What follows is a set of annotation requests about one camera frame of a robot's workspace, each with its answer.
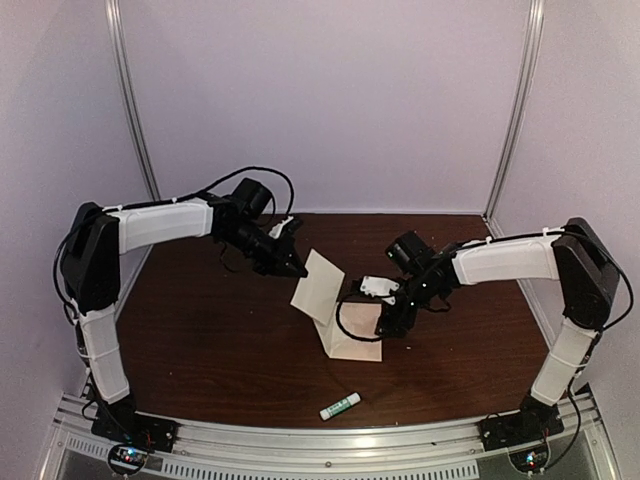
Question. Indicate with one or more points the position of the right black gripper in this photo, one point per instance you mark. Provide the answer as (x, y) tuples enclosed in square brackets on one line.
[(394, 328)]

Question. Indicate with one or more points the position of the aluminium front rail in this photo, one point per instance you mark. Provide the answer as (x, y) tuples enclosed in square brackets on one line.
[(442, 450)]

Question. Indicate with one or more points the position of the left aluminium frame post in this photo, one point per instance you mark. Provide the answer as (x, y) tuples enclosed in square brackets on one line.
[(130, 104)]

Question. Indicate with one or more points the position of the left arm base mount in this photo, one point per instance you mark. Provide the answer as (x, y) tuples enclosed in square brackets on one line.
[(121, 422)]

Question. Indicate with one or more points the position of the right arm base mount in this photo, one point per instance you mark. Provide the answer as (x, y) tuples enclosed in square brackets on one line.
[(532, 422)]

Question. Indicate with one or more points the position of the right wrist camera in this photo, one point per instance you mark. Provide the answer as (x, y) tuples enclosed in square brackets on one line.
[(378, 287)]

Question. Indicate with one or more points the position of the green white glue stick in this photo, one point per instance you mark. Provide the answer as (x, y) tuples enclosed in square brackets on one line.
[(340, 406)]

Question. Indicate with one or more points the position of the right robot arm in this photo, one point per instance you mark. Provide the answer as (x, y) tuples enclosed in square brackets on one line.
[(571, 256)]

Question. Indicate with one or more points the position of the cream letter paper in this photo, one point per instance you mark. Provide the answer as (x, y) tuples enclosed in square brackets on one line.
[(316, 294)]

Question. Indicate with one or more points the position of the right aluminium frame post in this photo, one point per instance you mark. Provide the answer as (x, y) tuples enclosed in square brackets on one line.
[(531, 46)]

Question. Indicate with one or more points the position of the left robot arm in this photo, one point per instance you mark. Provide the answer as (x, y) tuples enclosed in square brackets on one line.
[(89, 260)]

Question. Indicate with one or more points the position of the beige envelope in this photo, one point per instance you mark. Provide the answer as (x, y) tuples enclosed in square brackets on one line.
[(359, 319)]

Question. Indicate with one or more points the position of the aluminium frame post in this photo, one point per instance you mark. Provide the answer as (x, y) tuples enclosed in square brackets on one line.
[(130, 104), (531, 46)]

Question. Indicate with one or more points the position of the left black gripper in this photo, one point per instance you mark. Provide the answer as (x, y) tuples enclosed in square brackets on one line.
[(284, 253)]

